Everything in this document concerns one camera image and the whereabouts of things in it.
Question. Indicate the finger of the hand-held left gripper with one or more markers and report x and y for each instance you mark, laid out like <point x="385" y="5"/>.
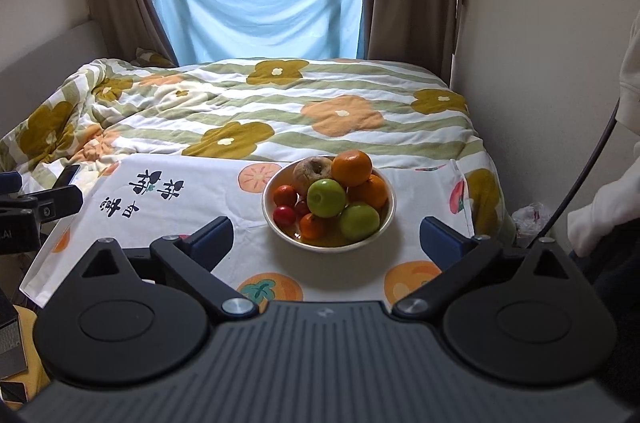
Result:
<point x="55" y="201"/>
<point x="9" y="182"/>

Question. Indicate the person's white hoodie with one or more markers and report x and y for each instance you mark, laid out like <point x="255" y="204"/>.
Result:
<point x="630" y="78"/>

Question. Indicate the beige bed headboard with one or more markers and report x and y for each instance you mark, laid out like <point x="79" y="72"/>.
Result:
<point x="40" y="68"/>

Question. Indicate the wrinkled brown apple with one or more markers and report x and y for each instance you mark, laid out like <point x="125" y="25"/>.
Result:
<point x="310" y="173"/>

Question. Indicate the person's dark trousers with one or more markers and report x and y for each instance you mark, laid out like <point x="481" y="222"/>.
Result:
<point x="620" y="285"/>

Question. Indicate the white wall conduit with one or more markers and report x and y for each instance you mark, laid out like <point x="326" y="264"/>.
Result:
<point x="457" y="33"/>

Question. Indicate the small dark orange mandarin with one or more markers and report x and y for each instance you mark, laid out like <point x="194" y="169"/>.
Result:
<point x="313" y="227"/>

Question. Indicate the striped floral blanket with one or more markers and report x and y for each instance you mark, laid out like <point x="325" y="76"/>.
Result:
<point x="300" y="95"/>

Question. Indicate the red tomato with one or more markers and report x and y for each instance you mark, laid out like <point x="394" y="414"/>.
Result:
<point x="285" y="216"/>

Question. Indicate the large orange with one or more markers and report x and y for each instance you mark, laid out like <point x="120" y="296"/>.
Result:
<point x="376" y="194"/>
<point x="352" y="168"/>

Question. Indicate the small dark red fruit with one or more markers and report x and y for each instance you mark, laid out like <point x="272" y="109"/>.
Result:
<point x="301" y="208"/>

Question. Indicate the orange-red tomato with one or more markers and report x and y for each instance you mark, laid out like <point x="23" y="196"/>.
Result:
<point x="285" y="195"/>

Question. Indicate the black flat object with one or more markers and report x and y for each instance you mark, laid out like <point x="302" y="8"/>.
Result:
<point x="67" y="176"/>

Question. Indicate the grey box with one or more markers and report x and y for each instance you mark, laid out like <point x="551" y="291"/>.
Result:
<point x="10" y="338"/>

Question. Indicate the green apple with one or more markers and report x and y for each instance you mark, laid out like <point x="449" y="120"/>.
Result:
<point x="326" y="198"/>
<point x="360" y="220"/>

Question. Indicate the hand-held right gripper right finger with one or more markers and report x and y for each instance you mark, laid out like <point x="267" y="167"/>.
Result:
<point x="439" y="244"/>

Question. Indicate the white persimmon print cloth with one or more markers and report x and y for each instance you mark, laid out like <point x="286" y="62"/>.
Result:
<point x="175" y="213"/>

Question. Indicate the floral pillow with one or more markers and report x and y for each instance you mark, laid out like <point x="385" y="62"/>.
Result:
<point x="150" y="58"/>

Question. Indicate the white plastic bag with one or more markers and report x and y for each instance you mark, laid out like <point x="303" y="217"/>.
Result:
<point x="530" y="218"/>

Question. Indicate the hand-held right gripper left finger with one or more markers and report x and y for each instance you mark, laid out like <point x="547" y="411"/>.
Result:
<point x="215" y="243"/>

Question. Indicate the person's right forearm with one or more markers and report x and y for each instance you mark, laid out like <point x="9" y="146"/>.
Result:
<point x="610" y="213"/>

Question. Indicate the yellow and white bowl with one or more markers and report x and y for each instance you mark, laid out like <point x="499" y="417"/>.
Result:
<point x="280" y="230"/>

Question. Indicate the light blue cloth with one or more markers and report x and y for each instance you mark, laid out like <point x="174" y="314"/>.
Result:
<point x="250" y="3"/>

